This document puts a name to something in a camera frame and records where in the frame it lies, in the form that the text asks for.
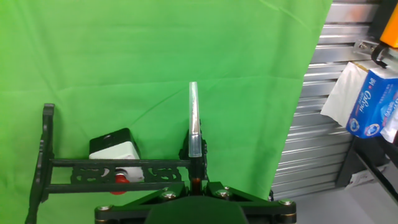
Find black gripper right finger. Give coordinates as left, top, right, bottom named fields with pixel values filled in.
left=201, top=179, right=298, bottom=224

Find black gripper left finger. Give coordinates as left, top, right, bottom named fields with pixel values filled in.
left=95, top=179, right=194, bottom=224

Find brown calligraphy brush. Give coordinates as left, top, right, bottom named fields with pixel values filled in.
left=188, top=81, right=203, bottom=196

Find black carved pen rack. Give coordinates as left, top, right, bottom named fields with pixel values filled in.
left=24, top=103, right=210, bottom=224

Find white box with red button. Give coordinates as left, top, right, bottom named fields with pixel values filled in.
left=88, top=128, right=146, bottom=196

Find black stand leg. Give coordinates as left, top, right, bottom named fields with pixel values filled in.
left=335, top=136, right=398, bottom=205

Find blue tissue pack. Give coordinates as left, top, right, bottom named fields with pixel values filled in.
left=320, top=60, right=398, bottom=144

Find green cloth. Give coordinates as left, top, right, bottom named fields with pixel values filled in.
left=0, top=0, right=334, bottom=224

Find orange button box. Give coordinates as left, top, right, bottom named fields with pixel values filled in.
left=379, top=2, right=398, bottom=49

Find small metal bracket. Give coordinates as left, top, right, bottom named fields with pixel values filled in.
left=353, top=39, right=382, bottom=57

